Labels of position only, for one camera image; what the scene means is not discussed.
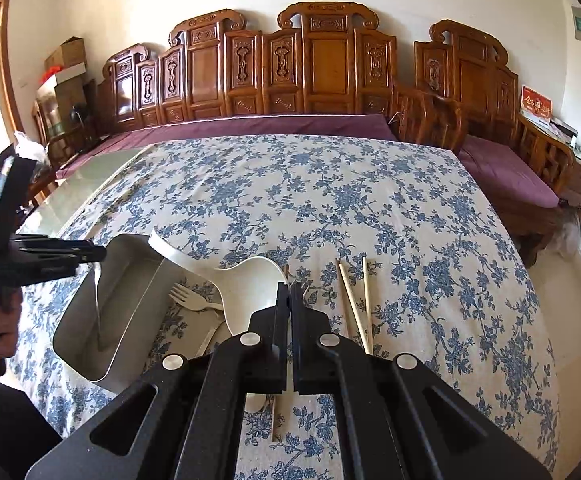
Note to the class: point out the purple bench cushion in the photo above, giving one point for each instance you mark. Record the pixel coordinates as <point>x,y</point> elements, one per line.
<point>270,125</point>

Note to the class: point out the white ladle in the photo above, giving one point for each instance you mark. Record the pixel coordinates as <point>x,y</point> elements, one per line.
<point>250,290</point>

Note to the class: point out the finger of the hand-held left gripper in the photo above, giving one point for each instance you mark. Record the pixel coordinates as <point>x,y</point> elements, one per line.
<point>30,272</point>
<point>60,249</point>

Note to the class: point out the purple armchair cushion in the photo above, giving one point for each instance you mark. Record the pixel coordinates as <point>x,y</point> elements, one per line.
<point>505,175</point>

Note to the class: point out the white plastic fork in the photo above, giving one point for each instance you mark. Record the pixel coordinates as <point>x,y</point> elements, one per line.
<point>190,300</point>

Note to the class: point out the blue floral tablecloth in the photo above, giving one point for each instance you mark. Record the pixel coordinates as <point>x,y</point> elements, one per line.
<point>320,200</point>

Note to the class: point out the round-back wooden chair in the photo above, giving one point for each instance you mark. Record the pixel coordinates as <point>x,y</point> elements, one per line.
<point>430,115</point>

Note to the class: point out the light wooden chopstick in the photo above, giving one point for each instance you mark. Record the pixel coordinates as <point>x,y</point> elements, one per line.
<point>366,280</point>
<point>353,305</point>

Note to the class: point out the white desk device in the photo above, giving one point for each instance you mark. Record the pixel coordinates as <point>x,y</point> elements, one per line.
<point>565,131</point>

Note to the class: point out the brown cardboard box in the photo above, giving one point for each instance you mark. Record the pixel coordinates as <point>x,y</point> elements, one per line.
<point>68,52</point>

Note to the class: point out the red gift box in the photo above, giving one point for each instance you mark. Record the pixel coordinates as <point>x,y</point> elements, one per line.
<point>536,107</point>

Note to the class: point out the metal tray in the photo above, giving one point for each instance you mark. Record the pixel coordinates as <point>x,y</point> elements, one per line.
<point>120,310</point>

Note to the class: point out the carved wooden sofa bench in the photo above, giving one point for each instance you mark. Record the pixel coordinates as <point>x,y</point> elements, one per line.
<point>280,65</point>

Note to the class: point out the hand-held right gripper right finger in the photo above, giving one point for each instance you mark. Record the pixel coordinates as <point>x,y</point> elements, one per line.
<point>300,350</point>

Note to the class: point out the carved wooden armchair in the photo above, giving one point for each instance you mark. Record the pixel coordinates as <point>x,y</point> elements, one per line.
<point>475,70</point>

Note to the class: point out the dark wooden chair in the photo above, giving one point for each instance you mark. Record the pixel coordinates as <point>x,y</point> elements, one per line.
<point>63,145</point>

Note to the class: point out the grey fluffy duster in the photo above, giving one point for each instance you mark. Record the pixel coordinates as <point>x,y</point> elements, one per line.
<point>567,232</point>

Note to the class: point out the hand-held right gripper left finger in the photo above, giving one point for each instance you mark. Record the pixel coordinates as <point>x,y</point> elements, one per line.
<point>280,340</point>

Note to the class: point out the large cardboard box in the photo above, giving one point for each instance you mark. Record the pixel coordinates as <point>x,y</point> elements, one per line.
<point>65,92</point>

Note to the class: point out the beige spoon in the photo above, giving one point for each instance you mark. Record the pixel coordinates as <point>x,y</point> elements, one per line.
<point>256,402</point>

